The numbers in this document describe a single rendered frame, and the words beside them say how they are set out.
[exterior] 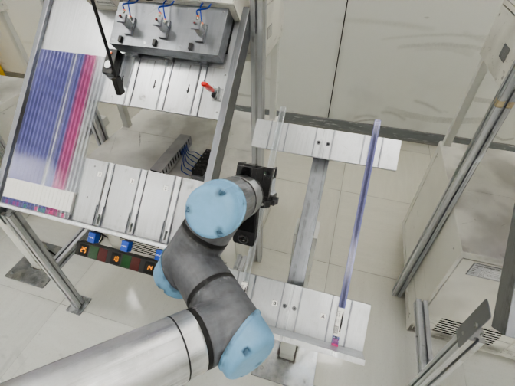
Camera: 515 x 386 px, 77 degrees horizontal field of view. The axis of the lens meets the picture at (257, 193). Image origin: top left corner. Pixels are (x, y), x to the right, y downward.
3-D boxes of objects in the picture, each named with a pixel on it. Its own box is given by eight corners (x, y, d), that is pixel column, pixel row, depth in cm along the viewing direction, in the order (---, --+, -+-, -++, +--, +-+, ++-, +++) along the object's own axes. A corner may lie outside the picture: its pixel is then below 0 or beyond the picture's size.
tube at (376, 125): (337, 345, 70) (337, 346, 69) (330, 342, 70) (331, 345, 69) (380, 122, 74) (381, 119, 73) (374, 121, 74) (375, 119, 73)
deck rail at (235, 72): (201, 253, 93) (194, 255, 87) (195, 252, 93) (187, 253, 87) (254, 20, 97) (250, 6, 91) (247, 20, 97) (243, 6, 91)
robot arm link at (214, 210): (168, 221, 43) (200, 169, 41) (201, 207, 54) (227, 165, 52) (214, 257, 42) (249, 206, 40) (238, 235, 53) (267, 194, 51)
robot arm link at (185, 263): (168, 323, 43) (211, 262, 41) (141, 265, 50) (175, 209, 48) (211, 318, 49) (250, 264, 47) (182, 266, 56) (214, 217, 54)
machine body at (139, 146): (241, 292, 158) (234, 203, 116) (117, 259, 173) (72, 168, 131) (273, 204, 204) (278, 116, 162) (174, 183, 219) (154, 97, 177)
